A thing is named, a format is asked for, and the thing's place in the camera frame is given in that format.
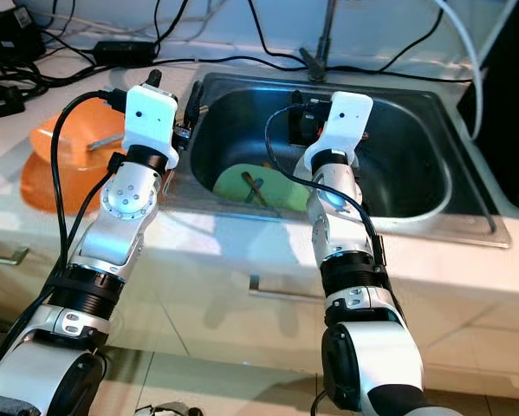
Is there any thick white hose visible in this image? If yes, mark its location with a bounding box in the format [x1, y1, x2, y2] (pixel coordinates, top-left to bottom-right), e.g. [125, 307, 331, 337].
[432, 0, 487, 140]

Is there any orange plastic bowl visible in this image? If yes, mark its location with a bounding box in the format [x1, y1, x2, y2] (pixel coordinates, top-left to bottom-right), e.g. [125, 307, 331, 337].
[31, 111, 128, 170]

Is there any black adapter output cable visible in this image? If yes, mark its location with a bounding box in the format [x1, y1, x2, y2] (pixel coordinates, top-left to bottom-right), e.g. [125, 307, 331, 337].
[155, 54, 303, 75]

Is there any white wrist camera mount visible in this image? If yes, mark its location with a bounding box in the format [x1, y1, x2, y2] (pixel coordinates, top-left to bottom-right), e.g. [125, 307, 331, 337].
[304, 91, 374, 172]
[123, 84, 180, 170]

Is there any stainless steel sink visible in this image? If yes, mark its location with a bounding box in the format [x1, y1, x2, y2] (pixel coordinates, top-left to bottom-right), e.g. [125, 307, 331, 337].
[164, 74, 511, 248]

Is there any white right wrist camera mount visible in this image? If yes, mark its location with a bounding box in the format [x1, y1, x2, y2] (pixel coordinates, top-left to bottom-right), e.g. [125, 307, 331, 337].
[304, 91, 374, 172]

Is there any black power adapter brick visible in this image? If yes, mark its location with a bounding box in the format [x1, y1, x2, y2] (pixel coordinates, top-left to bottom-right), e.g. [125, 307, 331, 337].
[93, 41, 156, 66]

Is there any black cable beside faucet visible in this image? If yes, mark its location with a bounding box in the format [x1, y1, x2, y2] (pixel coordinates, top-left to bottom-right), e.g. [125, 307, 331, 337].
[246, 0, 303, 70]

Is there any green plate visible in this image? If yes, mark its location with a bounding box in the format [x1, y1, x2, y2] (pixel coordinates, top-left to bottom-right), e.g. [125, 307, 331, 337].
[213, 163, 314, 213]

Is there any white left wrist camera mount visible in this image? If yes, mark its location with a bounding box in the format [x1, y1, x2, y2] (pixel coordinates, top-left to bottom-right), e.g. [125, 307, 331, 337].
[123, 84, 180, 170]

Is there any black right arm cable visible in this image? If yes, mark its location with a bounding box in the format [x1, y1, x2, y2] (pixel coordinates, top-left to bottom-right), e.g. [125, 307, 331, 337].
[263, 104, 390, 278]

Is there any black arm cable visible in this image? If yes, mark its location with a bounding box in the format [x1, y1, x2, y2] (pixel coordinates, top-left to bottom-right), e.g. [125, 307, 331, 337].
[263, 104, 390, 278]
[53, 89, 130, 287]

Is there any black charger with white label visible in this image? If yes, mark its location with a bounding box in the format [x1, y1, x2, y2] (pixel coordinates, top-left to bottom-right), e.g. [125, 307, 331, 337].
[0, 0, 48, 62]

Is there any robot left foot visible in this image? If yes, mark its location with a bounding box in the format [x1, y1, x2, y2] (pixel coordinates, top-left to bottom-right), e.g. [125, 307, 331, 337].
[133, 400, 191, 416]

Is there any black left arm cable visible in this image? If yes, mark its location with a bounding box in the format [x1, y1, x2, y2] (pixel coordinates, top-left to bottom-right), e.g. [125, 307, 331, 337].
[53, 89, 130, 287]

